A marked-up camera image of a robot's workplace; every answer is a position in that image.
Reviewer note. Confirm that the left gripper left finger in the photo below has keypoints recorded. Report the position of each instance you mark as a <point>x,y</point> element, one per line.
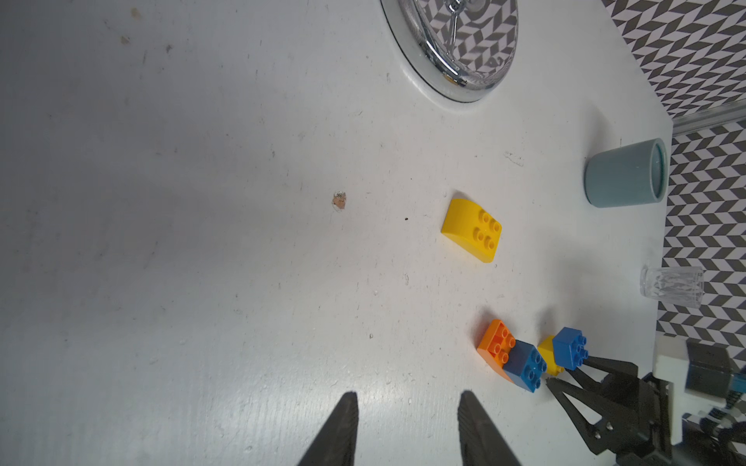
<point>336,443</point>

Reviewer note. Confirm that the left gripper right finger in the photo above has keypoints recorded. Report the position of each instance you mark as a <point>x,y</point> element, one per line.
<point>480,441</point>

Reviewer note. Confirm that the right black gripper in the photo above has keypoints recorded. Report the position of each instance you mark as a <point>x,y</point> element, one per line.
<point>634,422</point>

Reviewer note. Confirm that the blue lego brick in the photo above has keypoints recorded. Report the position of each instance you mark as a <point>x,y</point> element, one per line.
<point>525,366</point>
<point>569,348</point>

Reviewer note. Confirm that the small yellow lego brick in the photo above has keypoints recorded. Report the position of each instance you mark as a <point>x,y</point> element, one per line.
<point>546,350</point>

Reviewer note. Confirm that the orange lego brick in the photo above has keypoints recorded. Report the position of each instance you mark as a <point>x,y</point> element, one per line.
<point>496,346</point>

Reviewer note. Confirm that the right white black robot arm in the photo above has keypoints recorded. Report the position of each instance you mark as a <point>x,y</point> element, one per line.
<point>698,446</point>

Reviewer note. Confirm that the yellow curved lego brick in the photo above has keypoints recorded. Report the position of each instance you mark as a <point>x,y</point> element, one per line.
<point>472,228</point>

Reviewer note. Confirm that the clear glass cup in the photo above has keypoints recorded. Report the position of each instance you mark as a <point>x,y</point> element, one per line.
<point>682,286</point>

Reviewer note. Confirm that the grey-blue ceramic cup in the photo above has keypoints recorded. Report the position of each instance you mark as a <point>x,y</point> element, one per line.
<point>631,175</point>

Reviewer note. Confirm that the chrome mug tree stand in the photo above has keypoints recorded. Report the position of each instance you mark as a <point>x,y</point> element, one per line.
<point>461,49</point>

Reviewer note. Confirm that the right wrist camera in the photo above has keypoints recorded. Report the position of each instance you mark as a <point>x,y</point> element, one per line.
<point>700,378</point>

